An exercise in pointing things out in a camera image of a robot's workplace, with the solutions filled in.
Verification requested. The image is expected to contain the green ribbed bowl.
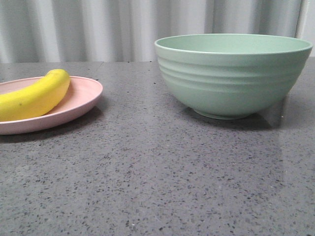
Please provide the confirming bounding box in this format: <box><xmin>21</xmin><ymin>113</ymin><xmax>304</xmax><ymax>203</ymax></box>
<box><xmin>155</xmin><ymin>33</ymin><xmax>313</xmax><ymax>119</ymax></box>

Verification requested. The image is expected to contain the pink plate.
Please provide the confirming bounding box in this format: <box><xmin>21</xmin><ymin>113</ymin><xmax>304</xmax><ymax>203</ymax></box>
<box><xmin>0</xmin><ymin>76</ymin><xmax>103</xmax><ymax>135</ymax></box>

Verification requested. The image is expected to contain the white curtain backdrop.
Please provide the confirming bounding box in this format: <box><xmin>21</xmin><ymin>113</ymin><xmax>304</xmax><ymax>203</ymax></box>
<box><xmin>0</xmin><ymin>0</ymin><xmax>315</xmax><ymax>63</ymax></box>

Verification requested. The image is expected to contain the yellow banana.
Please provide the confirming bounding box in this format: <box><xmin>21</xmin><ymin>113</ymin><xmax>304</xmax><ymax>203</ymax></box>
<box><xmin>0</xmin><ymin>69</ymin><xmax>71</xmax><ymax>121</ymax></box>

